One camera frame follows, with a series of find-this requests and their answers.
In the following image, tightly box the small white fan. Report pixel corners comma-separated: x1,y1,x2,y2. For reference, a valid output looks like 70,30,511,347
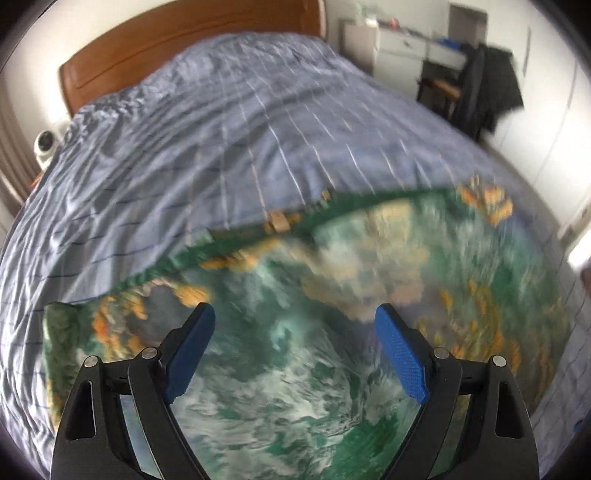
33,130,61,171

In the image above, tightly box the blue checked duvet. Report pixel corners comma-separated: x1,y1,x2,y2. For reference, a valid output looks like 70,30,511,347
1,33,590,478

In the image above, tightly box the white wardrobe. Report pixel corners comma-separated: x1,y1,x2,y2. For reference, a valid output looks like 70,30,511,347
453,1,590,230

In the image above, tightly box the beige curtain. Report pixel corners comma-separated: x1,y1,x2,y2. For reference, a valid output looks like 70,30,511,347
0,93,40,216

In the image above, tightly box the brown wooden headboard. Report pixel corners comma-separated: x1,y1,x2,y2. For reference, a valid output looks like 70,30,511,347
59,0,327,116

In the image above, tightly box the black jacket on chair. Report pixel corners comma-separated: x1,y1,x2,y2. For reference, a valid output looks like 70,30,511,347
450,43,524,142

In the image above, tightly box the green patterned silk jacket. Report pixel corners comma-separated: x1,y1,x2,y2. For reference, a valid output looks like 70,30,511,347
43,181,571,479

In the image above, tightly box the wooden chair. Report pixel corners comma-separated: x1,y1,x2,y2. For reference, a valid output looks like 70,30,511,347
416,77,462,120

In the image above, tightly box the white desk with drawers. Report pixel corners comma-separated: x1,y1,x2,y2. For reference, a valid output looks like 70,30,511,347
339,20,467,99

